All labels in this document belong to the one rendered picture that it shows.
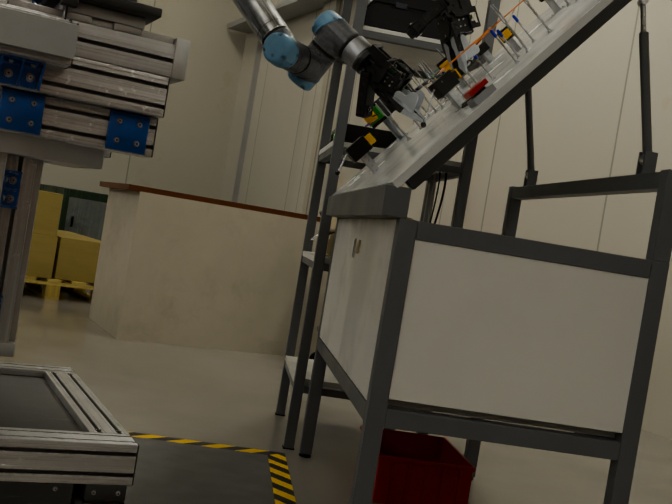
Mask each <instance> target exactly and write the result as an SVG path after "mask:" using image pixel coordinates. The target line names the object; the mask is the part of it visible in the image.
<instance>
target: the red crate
mask: <svg viewBox="0 0 672 504"><path fill-rule="evenodd" d="M475 471H476V468H475V467H474V466H473V465H472V464H471V463H470V462H469V461H468V460H467V459H466V458H465V457H464V456H463V455H462V454H461V453H460V452H459V451H458V450H457V449H456V448H455V447H454V446H453V445H452V444H451V443H450V442H449V441H448V440H447V439H446V438H445V437H439V436H432V435H425V434H417V433H410V432H403V431H396V430H389V429H384V430H383V436H382V442H381V448H380V454H379V459H378V465H377V471H376V477H375V483H374V489H373V495H372V501H373V502H375V503H383V504H468V499H469V493H470V487H471V481H472V475H473V472H475Z"/></svg>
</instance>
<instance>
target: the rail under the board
mask: <svg viewBox="0 0 672 504"><path fill-rule="evenodd" d="M411 191H412V189H411V188H408V187H402V186H400V187H398V188H397V187H396V186H394V185H390V184H386V185H381V186H376V187H371V188H367V189H362V190H357V191H352V192H348V193H343V194H338V195H334V196H329V198H328V204H327V210H326V216H331V217H337V218H387V219H397V218H404V219H406V218H407V214H408V209H409V203H410V197H411Z"/></svg>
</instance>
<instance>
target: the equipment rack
mask: <svg viewBox="0 0 672 504"><path fill-rule="evenodd" d="M500 2H501V0H489V1H488V7H487V13H486V19H485V25H484V31H483V33H485V32H486V31H487V30H488V27H492V26H493V25H494V24H495V23H496V22H497V20H498V16H497V15H496V13H495V12H494V11H493V10H492V8H491V7H490V5H491V6H492V4H494V6H495V7H496V8H497V9H498V11H499V8H500ZM367 3H368V0H357V1H356V7H355V13H354V19H353V24H352V27H353V28H354V29H355V30H356V31H357V32H358V33H359V34H360V35H361V36H362V37H364V38H365V39H366V40H367V41H368V42H369V43H370V44H371V45H372V44H378V43H380V44H381V45H382V46H384V47H383V50H384V51H385V52H386V53H387V54H389V55H390V56H391V57H392V58H397V59H399V58H401V59H402V60H403V61H404V62H405V63H406V64H407V65H408V66H409V67H411V68H412V69H416V70H417V71H418V70H420V71H418V73H419V74H420V75H421V76H422V77H423V79H427V78H428V77H427V76H426V75H425V74H424V73H423V71H422V70H421V69H420V68H419V67H418V65H419V64H420V65H421V63H422V61H424V62H425V63H426V64H427V66H428V67H429V68H430V69H431V70H432V72H433V73H434V72H435V71H436V70H437V69H438V68H437V67H436V64H437V63H439V62H440V61H441V60H442V59H443V57H442V56H441V55H440V53H439V52H438V51H437V50H436V49H438V50H439V51H440V52H441V54H442V55H443V56H444V57H446V56H445V54H444V52H443V49H442V46H441V42H440V40H437V39H432V38H427V37H422V36H418V37H417V38H416V37H415V38H414V39H413V40H412V39H411V38H410V37H409V36H408V35H407V34H406V33H401V32H396V31H390V30H385V29H380V28H375V27H370V26H364V21H365V15H366V9H367ZM352 4H353V0H344V1H343V7H342V13H341V17H342V18H344V19H345V20H346V22H347V23H348V24H349V23H350V16H351V10H352ZM492 7H493V6H492ZM493 8H494V7H493ZM494 10H495V8H494ZM495 11H496V10H495ZM496 12H497V11H496ZM497 13H498V12H497ZM498 14H499V13H498ZM343 64H345V65H346V67H345V73H344V79H343V85H342V91H341V97H340V104H339V110H338V116H337V122H336V128H335V134H334V140H333V141H332V142H330V137H331V131H332V125H333V119H334V113H335V107H336V101H337V95H338V89H339V83H340V77H341V71H342V65H343ZM422 64H423V63H422ZM423 65H424V64H423ZM421 66H422V65H421ZM424 66H425V65H424ZM422 67H423V66H422ZM423 68H424V67H423ZM425 68H426V67H425ZM425 68H424V69H425ZM426 69H427V68H426ZM427 70H428V69H427ZM428 71H429V70H428ZM438 71H440V70H439V69H438V70H437V71H436V72H435V73H436V74H437V72H438ZM429 72H430V71H429ZM436 74H435V75H436ZM355 75H356V71H355V70H352V69H351V68H350V67H349V66H348V65H347V64H346V63H345V62H344V61H343V60H342V59H340V58H339V57H338V58H337V59H336V60H335V62H334V63H333V67H332V73H331V79H330V86H329V92H328V98H327V104H326V110H325V116H324V122H323V128H322V134H321V140H320V146H319V152H318V158H317V164H316V170H315V176H314V182H313V189H312V195H311V201H310V207H309V213H308V219H307V225H306V231H305V237H304V243H303V249H302V255H301V261H300V267H299V273H298V279H297V285H296V291H295V298H294V304H293V310H292V316H291V322H290V328H289V334H288V340H287V346H286V352H285V358H284V364H283V370H282V376H281V382H280V388H279V394H278V401H277V407H276V412H275V415H279V416H285V410H286V404H287V398H288V392H289V386H290V382H291V385H292V394H291V400H290V406H289V412H288V418H287V424H286V430H285V436H284V442H283V445H282V447H283V449H289V450H294V444H295V438H296V432H297V426H298V420H299V414H300V408H301V402H302V395H303V393H306V394H308V392H309V386H310V380H311V374H312V368H313V362H314V360H313V359H309V353H310V347H311V341H312V335H313V329H314V323H315V317H316V311H317V305H318V299H319V293H320V287H321V281H322V275H323V271H327V272H328V271H329V265H330V259H331V256H329V257H328V256H326V250H327V244H328V238H329V232H330V226H331V220H332V217H331V216H326V210H327V204H328V198H329V196H332V195H333V194H334V193H335V192H336V190H337V184H338V178H339V175H336V174H335V171H336V170H338V169H339V167H340V165H341V163H342V161H343V160H342V159H344V157H345V155H346V153H345V152H344V150H345V149H347V148H348V147H349V146H350V145H351V144H352V143H349V142H345V136H346V130H347V124H348V118H349V112H350V106H351V99H352V93H353V87H354V81H355ZM427 80H428V79H427ZM477 139H478V135H477V136H476V137H475V138H473V139H472V140H471V141H470V142H469V143H468V144H466V145H465V146H464V150H463V156H462V162H456V161H450V160H448V161H447V162H446V163H445V164H444V165H442V166H441V167H440V168H439V169H438V170H437V171H436V172H434V173H433V174H432V176H431V182H430V187H429V193H428V199H427V205H426V211H425V217H424V222H427V219H428V213H429V207H430V200H431V194H432V188H433V181H434V175H435V173H437V175H436V181H435V188H434V194H433V200H432V207H433V202H434V196H435V190H436V184H437V182H438V180H439V172H441V176H440V181H444V180H445V173H447V180H451V179H457V178H459V180H458V186H457V192H456V198H455V204H454V210H453V216H452V222H451V226H452V227H458V228H463V223H464V217H465V211H466V205H467V199H468V193H469V187H470V181H471V175H472V169H473V163H474V157H475V151H476V145H477ZM348 160H349V161H348ZM359 162H360V163H359ZM326 164H329V170H328V176H327V182H326V188H325V194H324V200H323V206H322V212H321V218H320V225H319V231H318V237H317V243H316V249H315V252H312V246H313V240H311V238H313V237H314V234H315V228H316V222H317V216H318V210H319V204H320V198H321V192H322V186H323V180H324V174H325V168H326ZM342 166H343V167H348V168H354V169H360V170H362V169H363V168H364V167H365V166H366V164H365V163H364V162H363V161H362V160H361V159H360V160H358V161H357V162H356V163H353V162H352V161H351V159H350V158H349V157H348V156H347V157H346V159H345V161H344V163H343V165H342ZM432 207H431V213H432ZM431 213H430V219H431ZM430 219H429V223H430ZM309 266H310V267H311V268H312V273H311V279H310V285H309V291H308V297H307V303H306V309H305V315H304V321H303V327H302V333H301V339H300V345H299V352H298V357H294V355H295V349H296V343H297V337H298V331H299V325H300V319H301V313H302V307H303V301H304V295H305V289H306V283H307V277H308V271H309ZM304 384H305V385H304ZM323 387H326V388H322V394H321V396H326V397H333V398H340V399H347V400H350V399H349V398H348V396H347V395H346V393H345V392H344V390H343V388H342V387H341V385H340V384H339V382H338V381H337V379H336V378H335V376H334V375H333V373H332V372H331V370H330V368H329V367H328V365H327V364H326V370H325V376H324V382H323ZM330 388H333V389H330ZM337 389H339V390H337Z"/></svg>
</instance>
